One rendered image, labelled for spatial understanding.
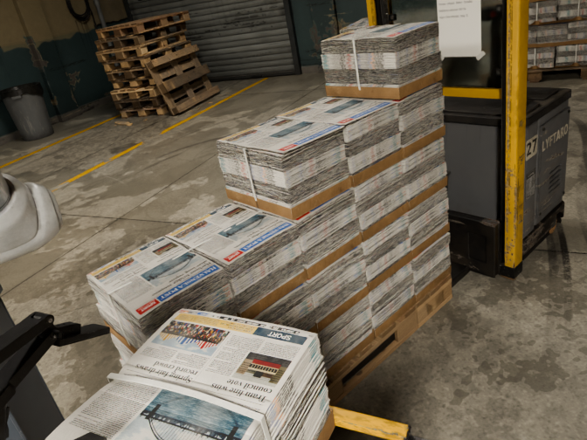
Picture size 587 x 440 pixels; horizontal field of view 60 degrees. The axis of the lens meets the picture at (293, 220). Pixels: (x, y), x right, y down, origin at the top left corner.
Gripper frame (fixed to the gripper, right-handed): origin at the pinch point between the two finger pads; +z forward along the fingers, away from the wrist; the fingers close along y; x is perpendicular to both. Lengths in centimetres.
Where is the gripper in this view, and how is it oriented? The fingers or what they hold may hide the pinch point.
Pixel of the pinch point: (93, 386)
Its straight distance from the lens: 68.4
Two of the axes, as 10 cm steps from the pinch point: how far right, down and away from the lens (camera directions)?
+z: 4.7, -0.2, 8.8
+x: 8.8, 0.6, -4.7
